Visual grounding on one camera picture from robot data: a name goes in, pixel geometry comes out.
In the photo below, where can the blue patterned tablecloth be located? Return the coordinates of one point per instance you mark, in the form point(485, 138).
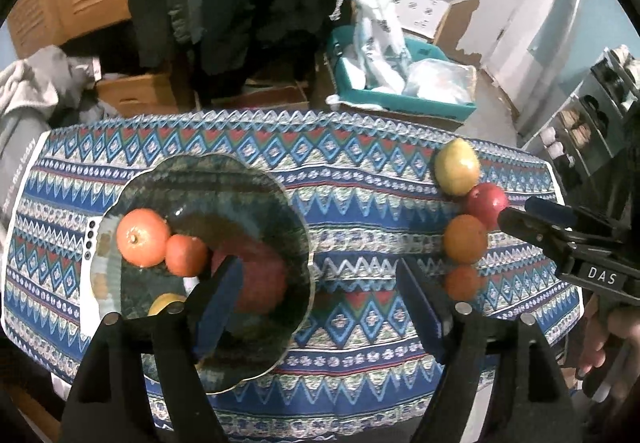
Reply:
point(350, 173)

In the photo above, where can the small tangerine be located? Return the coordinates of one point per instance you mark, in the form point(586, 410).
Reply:
point(186, 255)
point(462, 283)

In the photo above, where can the flat brown cardboard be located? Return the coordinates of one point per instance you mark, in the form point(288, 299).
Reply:
point(260, 98)

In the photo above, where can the person's right hand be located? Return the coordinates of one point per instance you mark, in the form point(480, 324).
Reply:
point(595, 343)

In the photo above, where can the white rice bag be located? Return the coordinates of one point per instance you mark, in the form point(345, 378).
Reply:
point(375, 23)

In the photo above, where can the yellow-green lemon on table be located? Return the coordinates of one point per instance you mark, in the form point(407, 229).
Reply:
point(456, 166)

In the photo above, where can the yellow lemon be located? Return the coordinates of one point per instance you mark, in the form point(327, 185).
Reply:
point(167, 305)

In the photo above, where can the dark glass bowl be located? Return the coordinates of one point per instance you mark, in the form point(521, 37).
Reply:
point(225, 203)

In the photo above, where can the red apple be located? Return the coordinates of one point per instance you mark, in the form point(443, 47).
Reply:
point(486, 203)
point(265, 273)

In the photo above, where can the pile of grey clothes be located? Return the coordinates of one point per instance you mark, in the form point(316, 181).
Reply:
point(40, 83)

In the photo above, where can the white plastic basket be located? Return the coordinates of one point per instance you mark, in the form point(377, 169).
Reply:
point(422, 5)

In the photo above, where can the shoe rack with shoes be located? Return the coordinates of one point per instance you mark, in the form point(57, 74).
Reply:
point(575, 130)

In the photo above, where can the clear plastic bag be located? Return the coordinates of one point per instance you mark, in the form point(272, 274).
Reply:
point(440, 83)

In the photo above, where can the teal plastic crate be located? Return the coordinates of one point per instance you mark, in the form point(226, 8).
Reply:
point(400, 103)

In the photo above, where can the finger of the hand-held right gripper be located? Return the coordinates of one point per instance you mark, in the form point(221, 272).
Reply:
point(547, 210)
point(525, 225)

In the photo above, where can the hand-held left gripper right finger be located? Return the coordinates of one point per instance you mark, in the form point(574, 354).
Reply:
point(422, 313)

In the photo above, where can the large orange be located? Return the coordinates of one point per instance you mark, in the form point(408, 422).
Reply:
point(465, 239)
point(143, 238)

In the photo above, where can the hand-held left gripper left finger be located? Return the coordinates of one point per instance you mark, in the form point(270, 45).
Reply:
point(220, 308)

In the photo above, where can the grey shoe rack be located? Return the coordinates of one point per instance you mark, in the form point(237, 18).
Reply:
point(575, 123)

